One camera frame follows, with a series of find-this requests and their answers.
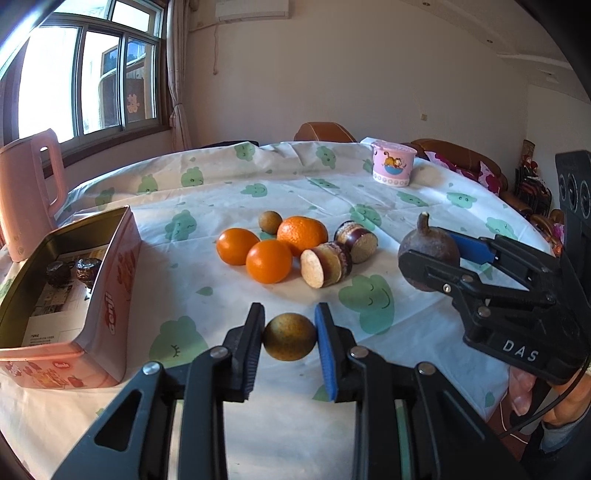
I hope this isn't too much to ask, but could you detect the orange mandarin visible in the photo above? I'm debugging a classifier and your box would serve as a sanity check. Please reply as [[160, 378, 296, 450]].
[[216, 227, 260, 266], [246, 239, 294, 284], [276, 215, 329, 256]]

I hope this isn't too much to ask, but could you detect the white green-cloud tablecloth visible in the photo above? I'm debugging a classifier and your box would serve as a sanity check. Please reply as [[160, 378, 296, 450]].
[[0, 138, 561, 480]]

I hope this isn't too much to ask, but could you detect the white air conditioner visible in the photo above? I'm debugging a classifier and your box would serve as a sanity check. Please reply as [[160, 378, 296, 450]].
[[215, 0, 291, 23]]

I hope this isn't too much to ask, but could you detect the wooden chair back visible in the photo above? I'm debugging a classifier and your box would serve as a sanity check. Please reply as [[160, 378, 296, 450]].
[[294, 121, 358, 144]]

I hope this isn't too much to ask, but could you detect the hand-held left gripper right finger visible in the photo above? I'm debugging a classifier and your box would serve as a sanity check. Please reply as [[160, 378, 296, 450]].
[[314, 302, 532, 480]]

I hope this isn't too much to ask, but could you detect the floral cushion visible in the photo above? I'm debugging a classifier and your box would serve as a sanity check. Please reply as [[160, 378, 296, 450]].
[[425, 150, 504, 195]]

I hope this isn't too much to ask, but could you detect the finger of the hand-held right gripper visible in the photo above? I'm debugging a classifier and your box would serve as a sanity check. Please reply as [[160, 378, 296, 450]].
[[449, 231, 568, 297], [398, 249, 557, 335]]

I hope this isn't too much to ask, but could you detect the brown leather sofa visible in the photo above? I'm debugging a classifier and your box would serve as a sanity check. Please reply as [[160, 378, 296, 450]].
[[401, 137, 568, 241]]

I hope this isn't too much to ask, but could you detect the person's right forearm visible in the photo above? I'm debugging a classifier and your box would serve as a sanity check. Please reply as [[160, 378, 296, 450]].
[[538, 408, 591, 462]]

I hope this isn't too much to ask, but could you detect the beige tied curtain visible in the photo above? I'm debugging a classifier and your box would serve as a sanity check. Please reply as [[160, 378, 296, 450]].
[[165, 0, 192, 151]]

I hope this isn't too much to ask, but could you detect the pink printed cup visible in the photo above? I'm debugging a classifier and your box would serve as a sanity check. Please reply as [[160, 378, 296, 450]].
[[372, 142, 417, 188]]

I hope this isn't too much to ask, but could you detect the person's right hand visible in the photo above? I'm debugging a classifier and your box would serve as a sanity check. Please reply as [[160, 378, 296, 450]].
[[509, 367, 591, 428]]

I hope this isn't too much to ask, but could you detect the dark cluttered rack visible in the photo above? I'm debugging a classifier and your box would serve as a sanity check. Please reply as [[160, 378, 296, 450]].
[[513, 140, 554, 217]]

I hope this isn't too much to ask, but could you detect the cut purple passion fruit half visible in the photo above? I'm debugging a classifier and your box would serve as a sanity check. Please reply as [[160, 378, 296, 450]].
[[300, 241, 354, 289], [334, 220, 379, 264]]

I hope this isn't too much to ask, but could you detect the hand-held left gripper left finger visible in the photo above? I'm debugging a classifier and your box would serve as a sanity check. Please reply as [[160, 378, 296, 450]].
[[48, 302, 266, 480]]

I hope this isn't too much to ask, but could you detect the brown longan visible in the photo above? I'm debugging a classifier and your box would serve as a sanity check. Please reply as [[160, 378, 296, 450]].
[[257, 210, 283, 235], [263, 313, 319, 362]]

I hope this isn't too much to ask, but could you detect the black cable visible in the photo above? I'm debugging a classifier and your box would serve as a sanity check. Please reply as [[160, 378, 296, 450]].
[[498, 360, 591, 439]]

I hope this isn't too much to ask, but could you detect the pink electric kettle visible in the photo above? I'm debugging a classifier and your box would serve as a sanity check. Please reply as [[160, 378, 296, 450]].
[[0, 128, 68, 263]]

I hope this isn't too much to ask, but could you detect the printed paper lining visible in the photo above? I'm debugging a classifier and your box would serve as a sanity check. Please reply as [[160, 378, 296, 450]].
[[21, 244, 112, 347]]

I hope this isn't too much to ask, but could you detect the sliding glass window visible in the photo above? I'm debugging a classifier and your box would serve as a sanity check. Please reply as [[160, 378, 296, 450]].
[[0, 0, 174, 160]]

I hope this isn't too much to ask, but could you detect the pink tin box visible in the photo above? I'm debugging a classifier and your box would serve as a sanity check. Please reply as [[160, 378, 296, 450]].
[[0, 205, 142, 387]]

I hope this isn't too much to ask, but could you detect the dark brown mangosteen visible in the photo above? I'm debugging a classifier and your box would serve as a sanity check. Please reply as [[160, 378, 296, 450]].
[[398, 211, 461, 292]]

